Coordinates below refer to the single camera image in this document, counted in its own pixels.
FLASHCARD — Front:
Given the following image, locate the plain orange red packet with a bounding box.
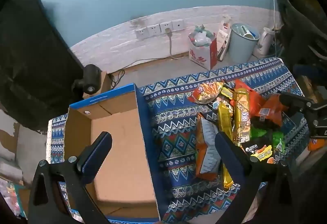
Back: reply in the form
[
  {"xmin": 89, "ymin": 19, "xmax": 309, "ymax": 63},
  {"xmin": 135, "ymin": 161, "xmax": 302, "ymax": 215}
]
[{"xmin": 234, "ymin": 79, "xmax": 267, "ymax": 115}]

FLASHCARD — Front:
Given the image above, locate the red orange chips bag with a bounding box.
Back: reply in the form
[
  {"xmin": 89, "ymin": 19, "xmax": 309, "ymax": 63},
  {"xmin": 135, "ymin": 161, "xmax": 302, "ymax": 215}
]
[{"xmin": 188, "ymin": 82, "xmax": 225, "ymax": 105}]

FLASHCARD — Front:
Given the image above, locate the light blue trash bin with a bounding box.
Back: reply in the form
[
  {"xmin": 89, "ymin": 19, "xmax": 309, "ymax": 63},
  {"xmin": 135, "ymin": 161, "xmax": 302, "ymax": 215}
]
[{"xmin": 226, "ymin": 23, "xmax": 260, "ymax": 63}]

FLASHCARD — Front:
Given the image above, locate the long yellow snack packet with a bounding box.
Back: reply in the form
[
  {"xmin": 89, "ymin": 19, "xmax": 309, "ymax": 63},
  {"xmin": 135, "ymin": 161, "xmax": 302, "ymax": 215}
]
[{"xmin": 217, "ymin": 101, "xmax": 235, "ymax": 190}]

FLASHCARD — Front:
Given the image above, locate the blue rimmed cardboard box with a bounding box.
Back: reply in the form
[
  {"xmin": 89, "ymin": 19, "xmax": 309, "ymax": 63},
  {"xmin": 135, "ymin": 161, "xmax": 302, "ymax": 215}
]
[{"xmin": 64, "ymin": 83, "xmax": 162, "ymax": 224}]

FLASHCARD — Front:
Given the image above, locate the black chair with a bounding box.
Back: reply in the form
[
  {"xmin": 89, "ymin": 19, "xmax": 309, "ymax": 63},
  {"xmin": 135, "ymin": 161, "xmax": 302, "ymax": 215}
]
[{"xmin": 0, "ymin": 0, "xmax": 85, "ymax": 135}]

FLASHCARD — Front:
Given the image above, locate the black caster wheel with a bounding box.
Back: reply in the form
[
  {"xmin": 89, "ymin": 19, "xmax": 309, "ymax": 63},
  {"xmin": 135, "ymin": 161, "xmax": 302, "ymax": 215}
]
[{"xmin": 73, "ymin": 64, "xmax": 102, "ymax": 95}]

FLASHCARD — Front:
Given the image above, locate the blue patterned tablecloth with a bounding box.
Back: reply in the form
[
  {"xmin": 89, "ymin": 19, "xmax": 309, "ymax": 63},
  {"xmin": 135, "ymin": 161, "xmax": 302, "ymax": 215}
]
[{"xmin": 47, "ymin": 57, "xmax": 311, "ymax": 224}]

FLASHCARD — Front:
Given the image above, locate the gold biscuit packet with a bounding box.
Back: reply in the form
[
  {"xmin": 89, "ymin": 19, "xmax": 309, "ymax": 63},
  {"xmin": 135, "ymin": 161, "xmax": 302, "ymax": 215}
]
[{"xmin": 233, "ymin": 88, "xmax": 252, "ymax": 148}]

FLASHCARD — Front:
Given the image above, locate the white kettle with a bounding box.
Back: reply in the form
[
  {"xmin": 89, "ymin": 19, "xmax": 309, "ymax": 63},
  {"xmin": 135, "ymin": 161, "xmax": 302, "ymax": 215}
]
[{"xmin": 253, "ymin": 27, "xmax": 274, "ymax": 58}]

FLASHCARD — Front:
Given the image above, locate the white plug cable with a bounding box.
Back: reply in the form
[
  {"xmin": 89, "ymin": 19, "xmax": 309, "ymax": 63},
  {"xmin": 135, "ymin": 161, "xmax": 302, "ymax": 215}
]
[{"xmin": 165, "ymin": 28, "xmax": 191, "ymax": 60}]

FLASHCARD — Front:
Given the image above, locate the orange and white snack bag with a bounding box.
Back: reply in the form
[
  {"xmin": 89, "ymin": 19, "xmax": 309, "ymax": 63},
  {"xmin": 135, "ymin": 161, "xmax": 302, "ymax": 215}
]
[{"xmin": 195, "ymin": 113, "xmax": 223, "ymax": 181}]

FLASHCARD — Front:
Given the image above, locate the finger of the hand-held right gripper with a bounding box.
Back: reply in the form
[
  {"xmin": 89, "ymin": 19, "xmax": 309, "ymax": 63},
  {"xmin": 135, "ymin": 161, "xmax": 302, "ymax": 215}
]
[
  {"xmin": 293, "ymin": 64, "xmax": 321, "ymax": 77},
  {"xmin": 278, "ymin": 92, "xmax": 315, "ymax": 118}
]

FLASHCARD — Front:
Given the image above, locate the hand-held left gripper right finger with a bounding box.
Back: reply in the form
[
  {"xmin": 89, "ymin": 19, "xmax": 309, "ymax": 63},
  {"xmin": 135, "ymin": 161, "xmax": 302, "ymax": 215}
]
[{"xmin": 215, "ymin": 132, "xmax": 302, "ymax": 224}]

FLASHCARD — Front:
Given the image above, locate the red and white paper bag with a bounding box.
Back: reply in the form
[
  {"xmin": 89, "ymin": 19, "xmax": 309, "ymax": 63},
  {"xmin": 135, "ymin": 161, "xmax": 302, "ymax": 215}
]
[{"xmin": 188, "ymin": 32, "xmax": 217, "ymax": 71}]

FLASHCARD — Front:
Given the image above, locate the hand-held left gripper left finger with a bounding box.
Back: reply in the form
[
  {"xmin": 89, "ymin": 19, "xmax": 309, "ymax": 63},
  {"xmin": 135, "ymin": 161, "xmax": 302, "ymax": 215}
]
[{"xmin": 28, "ymin": 131, "xmax": 113, "ymax": 224}]

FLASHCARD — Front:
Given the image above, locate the small yellow snack packet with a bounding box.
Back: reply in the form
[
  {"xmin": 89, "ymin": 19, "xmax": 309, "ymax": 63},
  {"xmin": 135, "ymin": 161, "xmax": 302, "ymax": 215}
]
[{"xmin": 220, "ymin": 86, "xmax": 234, "ymax": 100}]

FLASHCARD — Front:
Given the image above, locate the black cable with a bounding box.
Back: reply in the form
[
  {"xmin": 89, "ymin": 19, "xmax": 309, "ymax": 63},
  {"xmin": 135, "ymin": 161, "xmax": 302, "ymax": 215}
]
[{"xmin": 109, "ymin": 69, "xmax": 125, "ymax": 89}]

